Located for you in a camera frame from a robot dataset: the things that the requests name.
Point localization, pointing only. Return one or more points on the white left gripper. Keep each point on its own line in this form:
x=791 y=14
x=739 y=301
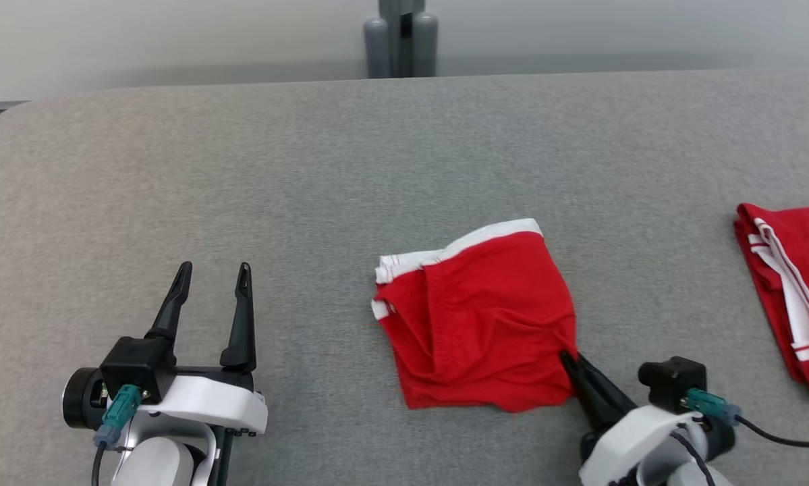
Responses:
x=215 y=405

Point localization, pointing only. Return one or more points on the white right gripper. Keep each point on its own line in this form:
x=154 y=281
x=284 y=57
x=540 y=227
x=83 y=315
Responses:
x=630 y=439

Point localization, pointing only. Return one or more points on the red shorts with white hem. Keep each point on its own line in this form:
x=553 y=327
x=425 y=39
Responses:
x=485 y=317

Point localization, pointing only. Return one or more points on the red and white jersey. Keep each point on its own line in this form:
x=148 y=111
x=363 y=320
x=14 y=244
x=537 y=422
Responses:
x=802 y=270

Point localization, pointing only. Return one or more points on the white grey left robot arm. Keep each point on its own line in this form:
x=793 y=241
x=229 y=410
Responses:
x=154 y=466

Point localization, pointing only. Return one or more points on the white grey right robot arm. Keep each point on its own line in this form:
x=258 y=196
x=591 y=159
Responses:
x=660 y=469

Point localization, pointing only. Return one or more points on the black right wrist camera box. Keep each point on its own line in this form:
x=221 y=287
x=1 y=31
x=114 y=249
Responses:
x=671 y=381

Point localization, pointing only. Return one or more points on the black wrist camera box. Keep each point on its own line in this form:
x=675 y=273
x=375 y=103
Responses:
x=137 y=364
x=671 y=381

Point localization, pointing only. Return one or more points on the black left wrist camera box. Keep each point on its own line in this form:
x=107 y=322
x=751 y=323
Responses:
x=137 y=364

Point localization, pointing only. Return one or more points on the grey metal post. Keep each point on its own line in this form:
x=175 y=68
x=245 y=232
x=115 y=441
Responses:
x=377 y=47

